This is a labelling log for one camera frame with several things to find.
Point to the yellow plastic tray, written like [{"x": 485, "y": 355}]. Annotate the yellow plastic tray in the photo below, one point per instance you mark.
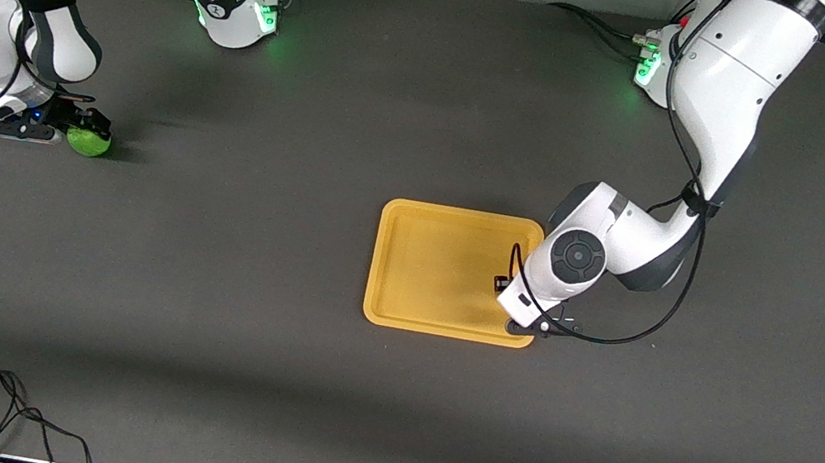
[{"x": 439, "y": 270}]

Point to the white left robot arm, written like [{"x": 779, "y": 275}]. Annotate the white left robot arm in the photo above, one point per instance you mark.
[{"x": 729, "y": 92}]

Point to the green apple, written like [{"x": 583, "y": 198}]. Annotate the green apple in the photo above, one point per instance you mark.
[{"x": 89, "y": 143}]

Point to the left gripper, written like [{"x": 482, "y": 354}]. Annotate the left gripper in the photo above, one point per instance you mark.
[{"x": 502, "y": 284}]

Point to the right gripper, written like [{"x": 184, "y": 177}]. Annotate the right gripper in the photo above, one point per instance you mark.
[{"x": 69, "y": 117}]

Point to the dark grey table mat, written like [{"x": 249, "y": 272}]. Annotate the dark grey table mat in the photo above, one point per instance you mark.
[{"x": 385, "y": 395}]

